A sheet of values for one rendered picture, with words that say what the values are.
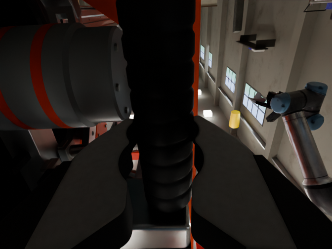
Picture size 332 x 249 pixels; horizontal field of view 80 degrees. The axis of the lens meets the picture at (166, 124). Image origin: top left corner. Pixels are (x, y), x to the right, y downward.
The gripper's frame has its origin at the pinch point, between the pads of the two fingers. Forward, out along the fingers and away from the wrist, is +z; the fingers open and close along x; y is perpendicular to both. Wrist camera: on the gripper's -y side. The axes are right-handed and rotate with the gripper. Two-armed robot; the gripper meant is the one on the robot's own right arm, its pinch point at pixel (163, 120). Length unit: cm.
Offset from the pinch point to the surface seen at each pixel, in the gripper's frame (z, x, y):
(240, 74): 852, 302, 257
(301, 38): 508, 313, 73
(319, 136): 384, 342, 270
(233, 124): 746, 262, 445
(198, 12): 55, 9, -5
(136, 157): 304, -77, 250
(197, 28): 55, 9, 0
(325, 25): 475, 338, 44
